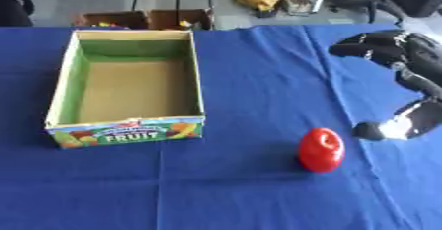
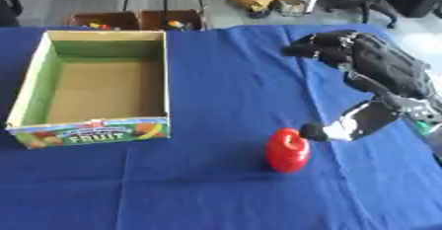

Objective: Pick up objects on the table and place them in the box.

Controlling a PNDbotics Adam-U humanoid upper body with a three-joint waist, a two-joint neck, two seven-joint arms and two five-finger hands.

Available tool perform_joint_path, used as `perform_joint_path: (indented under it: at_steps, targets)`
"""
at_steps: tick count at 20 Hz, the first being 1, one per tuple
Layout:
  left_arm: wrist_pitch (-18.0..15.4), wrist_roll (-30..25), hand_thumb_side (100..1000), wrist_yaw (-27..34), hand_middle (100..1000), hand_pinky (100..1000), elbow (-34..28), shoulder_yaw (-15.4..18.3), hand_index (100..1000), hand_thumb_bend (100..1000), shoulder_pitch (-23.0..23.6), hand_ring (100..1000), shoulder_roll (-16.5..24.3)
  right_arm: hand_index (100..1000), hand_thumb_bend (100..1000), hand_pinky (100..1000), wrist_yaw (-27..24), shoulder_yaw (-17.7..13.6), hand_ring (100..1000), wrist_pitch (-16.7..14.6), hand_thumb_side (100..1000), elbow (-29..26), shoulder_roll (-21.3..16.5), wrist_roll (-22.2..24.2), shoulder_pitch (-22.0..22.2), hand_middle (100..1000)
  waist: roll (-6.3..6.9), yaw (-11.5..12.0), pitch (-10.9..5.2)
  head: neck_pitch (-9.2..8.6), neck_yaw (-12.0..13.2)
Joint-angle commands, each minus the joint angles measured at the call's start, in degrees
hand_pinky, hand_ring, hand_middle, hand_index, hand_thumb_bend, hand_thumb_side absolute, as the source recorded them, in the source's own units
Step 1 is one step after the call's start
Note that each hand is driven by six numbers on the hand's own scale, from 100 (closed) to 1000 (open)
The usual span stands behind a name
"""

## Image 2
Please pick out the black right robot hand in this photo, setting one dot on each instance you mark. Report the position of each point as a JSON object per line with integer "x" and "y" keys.
{"x": 380, "y": 66}

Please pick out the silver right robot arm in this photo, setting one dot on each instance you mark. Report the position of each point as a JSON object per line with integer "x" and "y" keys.
{"x": 429, "y": 114}

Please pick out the brown cardboard box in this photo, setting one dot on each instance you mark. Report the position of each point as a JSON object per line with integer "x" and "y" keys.
{"x": 173, "y": 19}
{"x": 106, "y": 20}

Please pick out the cardboard box with green inside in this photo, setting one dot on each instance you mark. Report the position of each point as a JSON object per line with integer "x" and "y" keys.
{"x": 92, "y": 89}

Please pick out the red toy apple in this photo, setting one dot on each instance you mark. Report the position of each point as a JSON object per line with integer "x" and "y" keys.
{"x": 287, "y": 150}

